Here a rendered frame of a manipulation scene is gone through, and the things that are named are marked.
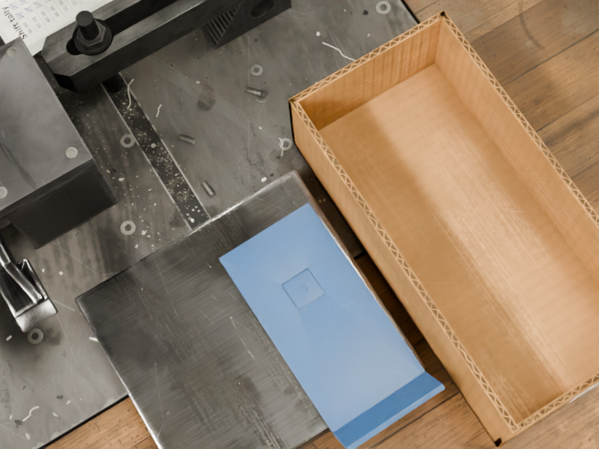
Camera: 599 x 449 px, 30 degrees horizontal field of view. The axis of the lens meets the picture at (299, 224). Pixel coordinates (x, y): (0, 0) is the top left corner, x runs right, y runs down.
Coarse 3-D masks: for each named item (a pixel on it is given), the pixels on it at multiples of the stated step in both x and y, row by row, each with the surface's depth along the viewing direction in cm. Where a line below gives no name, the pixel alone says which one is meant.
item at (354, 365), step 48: (288, 240) 73; (240, 288) 73; (336, 288) 72; (288, 336) 71; (336, 336) 71; (384, 336) 71; (336, 384) 70; (384, 384) 70; (432, 384) 68; (336, 432) 69
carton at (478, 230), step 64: (384, 64) 74; (448, 64) 76; (320, 128) 78; (384, 128) 78; (448, 128) 78; (512, 128) 72; (384, 192) 76; (448, 192) 76; (512, 192) 76; (576, 192) 69; (384, 256) 70; (448, 256) 75; (512, 256) 74; (576, 256) 74; (448, 320) 73; (512, 320) 73; (576, 320) 73; (512, 384) 72; (576, 384) 72
